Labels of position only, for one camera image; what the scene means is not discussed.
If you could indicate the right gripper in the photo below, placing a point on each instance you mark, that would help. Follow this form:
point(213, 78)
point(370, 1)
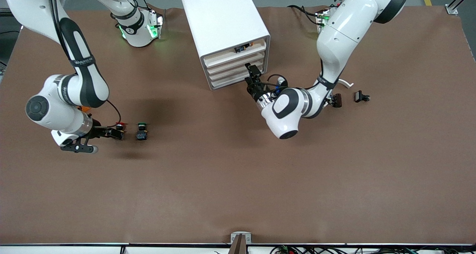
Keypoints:
point(98, 131)

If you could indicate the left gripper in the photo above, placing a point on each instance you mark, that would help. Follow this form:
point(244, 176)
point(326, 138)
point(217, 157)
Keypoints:
point(255, 90)

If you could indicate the red push button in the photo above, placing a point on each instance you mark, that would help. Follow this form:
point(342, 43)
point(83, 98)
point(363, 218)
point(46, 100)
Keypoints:
point(120, 125)

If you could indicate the white plastic drawer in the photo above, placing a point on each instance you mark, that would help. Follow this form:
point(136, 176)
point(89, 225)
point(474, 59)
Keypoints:
point(234, 71)
point(223, 60)
point(234, 79)
point(234, 63)

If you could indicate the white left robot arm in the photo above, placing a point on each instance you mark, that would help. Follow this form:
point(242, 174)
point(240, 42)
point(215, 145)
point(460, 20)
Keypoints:
point(346, 27)

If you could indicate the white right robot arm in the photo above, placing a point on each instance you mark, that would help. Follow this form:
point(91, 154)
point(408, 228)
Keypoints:
point(48, 109)

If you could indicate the green push button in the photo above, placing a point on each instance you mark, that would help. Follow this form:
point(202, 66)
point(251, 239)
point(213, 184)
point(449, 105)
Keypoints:
point(141, 135)

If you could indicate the orange black button box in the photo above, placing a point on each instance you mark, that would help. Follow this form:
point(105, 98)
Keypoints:
point(83, 108)

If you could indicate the white drawer cabinet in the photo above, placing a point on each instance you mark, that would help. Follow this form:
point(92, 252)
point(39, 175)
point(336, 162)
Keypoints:
point(223, 19)

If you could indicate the brown paper table cover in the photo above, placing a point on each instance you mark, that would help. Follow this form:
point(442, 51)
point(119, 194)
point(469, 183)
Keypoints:
point(238, 172)

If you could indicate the small black yellow switch component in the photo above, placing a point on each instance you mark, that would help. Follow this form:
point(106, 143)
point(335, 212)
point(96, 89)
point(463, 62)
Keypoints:
point(241, 48)

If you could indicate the grey metal bracket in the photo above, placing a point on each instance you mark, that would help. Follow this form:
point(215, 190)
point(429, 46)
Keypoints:
point(241, 234)

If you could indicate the brown upright post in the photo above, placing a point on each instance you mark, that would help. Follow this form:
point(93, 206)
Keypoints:
point(238, 246)

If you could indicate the aluminium frame profile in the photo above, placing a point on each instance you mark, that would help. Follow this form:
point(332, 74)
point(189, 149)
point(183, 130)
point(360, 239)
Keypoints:
point(452, 9)

